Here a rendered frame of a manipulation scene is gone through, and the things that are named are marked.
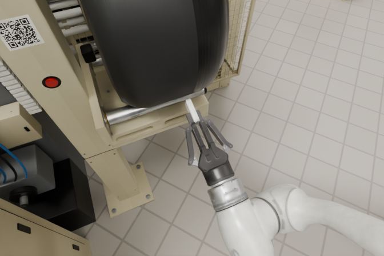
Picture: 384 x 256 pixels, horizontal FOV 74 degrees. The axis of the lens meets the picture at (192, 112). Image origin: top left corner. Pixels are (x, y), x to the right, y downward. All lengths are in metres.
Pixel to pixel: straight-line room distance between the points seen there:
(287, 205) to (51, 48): 0.69
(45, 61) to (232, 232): 0.61
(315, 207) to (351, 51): 2.22
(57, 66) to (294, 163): 1.52
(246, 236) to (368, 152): 1.59
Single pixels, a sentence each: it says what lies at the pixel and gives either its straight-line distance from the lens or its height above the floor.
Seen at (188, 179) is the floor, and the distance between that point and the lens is 1.68.
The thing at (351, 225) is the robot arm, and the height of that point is 1.08.
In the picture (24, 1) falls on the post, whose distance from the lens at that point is 0.65.
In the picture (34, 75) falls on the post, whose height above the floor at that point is 1.10.
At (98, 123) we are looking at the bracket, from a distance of 0.79.
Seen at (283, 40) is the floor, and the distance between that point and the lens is 2.63.
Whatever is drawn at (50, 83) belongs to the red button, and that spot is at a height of 1.06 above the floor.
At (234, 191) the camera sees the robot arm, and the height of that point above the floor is 0.98.
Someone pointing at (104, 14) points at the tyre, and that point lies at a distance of 0.51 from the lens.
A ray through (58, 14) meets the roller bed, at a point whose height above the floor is 1.01.
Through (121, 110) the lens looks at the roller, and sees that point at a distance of 0.83.
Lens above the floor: 1.58
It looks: 55 degrees down
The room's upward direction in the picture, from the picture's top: straight up
